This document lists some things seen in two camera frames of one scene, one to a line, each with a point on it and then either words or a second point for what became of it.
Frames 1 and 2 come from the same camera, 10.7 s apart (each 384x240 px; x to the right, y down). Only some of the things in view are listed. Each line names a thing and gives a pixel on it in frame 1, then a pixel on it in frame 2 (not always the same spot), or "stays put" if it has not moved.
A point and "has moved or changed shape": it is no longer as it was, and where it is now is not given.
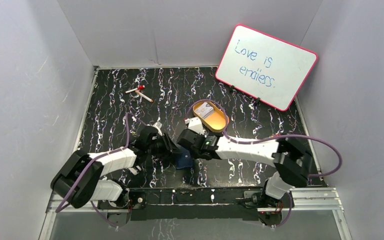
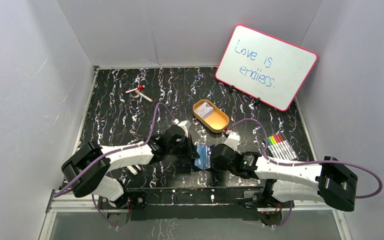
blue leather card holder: x=184 y=158 has moved or changed shape
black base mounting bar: x=193 y=204 stays put
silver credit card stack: x=204 y=110 stays put
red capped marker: x=140 y=87 stays put
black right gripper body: x=197 y=153 → x=217 y=166
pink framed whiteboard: x=264 y=68 stays put
